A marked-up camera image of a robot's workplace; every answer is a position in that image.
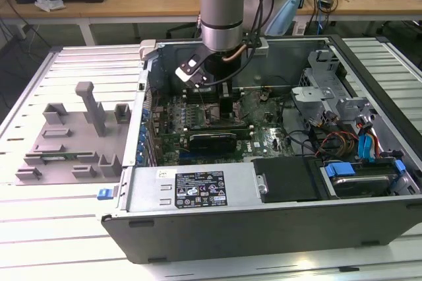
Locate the coloured power wire bundle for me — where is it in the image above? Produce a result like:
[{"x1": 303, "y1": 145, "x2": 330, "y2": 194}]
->
[{"x1": 315, "y1": 131, "x2": 361, "y2": 160}]

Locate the black camera cable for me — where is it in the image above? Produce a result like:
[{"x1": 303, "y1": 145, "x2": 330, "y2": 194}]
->
[{"x1": 194, "y1": 0, "x2": 276, "y2": 89}]

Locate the metal socket cover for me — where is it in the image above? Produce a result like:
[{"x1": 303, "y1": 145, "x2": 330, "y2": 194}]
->
[{"x1": 232, "y1": 98, "x2": 245, "y2": 121}]

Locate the open black PC case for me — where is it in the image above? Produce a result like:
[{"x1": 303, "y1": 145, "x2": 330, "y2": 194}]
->
[{"x1": 100, "y1": 34, "x2": 422, "y2": 265}]

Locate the hard disk in blue carrier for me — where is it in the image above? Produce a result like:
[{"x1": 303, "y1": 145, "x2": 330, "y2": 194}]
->
[{"x1": 322, "y1": 158, "x2": 407, "y2": 200}]

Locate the CPU socket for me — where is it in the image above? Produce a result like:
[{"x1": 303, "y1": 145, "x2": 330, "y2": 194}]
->
[{"x1": 202, "y1": 102, "x2": 241, "y2": 127}]

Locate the crumpled white paper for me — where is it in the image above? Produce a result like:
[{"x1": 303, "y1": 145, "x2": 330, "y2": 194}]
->
[{"x1": 34, "y1": 0, "x2": 66, "y2": 12}]

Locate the black graphics card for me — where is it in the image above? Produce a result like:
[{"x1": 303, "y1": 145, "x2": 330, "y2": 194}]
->
[{"x1": 179, "y1": 131, "x2": 238, "y2": 156}]

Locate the grey case release latch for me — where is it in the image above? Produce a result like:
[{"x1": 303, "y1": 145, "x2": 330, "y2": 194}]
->
[{"x1": 138, "y1": 39, "x2": 158, "y2": 63}]

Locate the thin wire locking lever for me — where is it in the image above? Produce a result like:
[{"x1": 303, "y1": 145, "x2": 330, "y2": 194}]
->
[
  {"x1": 197, "y1": 89, "x2": 217, "y2": 121},
  {"x1": 239, "y1": 89, "x2": 255, "y2": 121}
]

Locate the silver power supply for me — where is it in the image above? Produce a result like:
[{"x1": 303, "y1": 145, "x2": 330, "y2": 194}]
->
[{"x1": 126, "y1": 163, "x2": 264, "y2": 213}]

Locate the green motherboard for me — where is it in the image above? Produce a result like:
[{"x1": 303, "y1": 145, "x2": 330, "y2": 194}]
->
[{"x1": 146, "y1": 88, "x2": 299, "y2": 167}]

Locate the grey metal drive cage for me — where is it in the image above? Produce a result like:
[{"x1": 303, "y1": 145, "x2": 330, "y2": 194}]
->
[{"x1": 289, "y1": 48, "x2": 378, "y2": 137}]

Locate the grey parts rack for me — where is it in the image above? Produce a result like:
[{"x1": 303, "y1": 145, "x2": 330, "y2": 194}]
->
[{"x1": 15, "y1": 81, "x2": 133, "y2": 186}]

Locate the blue flat data wire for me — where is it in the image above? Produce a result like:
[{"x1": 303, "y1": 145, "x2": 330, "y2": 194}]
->
[{"x1": 358, "y1": 133, "x2": 376, "y2": 164}]

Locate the black disk bay cover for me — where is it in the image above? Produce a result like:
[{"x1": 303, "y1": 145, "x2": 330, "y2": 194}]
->
[{"x1": 251, "y1": 157, "x2": 323, "y2": 204}]

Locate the green RAM stick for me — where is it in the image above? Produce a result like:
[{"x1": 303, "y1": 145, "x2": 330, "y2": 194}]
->
[{"x1": 41, "y1": 152, "x2": 96, "y2": 162}]

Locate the orange data wire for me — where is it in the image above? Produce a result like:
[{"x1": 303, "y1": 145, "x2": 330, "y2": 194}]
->
[{"x1": 369, "y1": 129, "x2": 398, "y2": 160}]

